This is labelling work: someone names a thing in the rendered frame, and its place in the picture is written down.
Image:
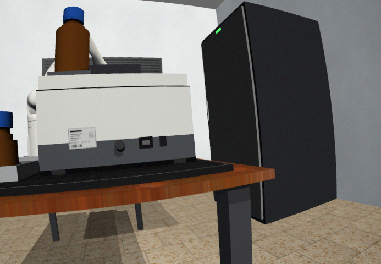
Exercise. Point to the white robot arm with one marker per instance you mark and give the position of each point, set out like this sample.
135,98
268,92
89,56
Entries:
31,103

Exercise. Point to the white and grey benchtop instrument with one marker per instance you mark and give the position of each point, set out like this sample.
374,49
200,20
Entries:
78,127

